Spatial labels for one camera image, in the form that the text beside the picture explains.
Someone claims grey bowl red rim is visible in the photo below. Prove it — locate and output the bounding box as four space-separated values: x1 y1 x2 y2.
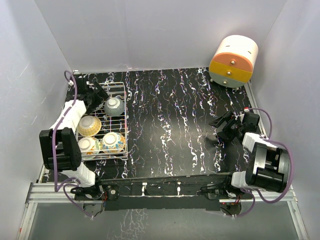
104 97 125 117

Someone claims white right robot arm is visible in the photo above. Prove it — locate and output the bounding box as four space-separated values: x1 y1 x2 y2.
209 108 292 199

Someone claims aluminium frame rail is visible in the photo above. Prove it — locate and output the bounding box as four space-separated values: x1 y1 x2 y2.
16 167 86 240

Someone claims yellow sun pattern bowl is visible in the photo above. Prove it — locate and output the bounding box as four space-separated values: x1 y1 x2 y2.
77 115 102 137

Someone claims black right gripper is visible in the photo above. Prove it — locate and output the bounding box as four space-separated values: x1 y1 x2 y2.
209 110 244 142

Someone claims orange blue swirl bowl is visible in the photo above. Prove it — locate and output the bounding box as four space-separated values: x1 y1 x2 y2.
100 132 126 154

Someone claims cylindrical drawer cabinet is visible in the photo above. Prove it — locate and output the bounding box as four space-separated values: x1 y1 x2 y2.
208 35 259 89

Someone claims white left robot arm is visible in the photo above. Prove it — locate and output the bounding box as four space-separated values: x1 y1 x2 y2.
39 75 109 200

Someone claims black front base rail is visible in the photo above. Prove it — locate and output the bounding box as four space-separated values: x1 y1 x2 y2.
71 173 253 211

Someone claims orange flower leaf bowl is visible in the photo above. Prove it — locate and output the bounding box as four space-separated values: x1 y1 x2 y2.
77 137 101 159

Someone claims white wire dish rack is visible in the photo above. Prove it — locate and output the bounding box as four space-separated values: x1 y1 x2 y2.
75 82 128 162

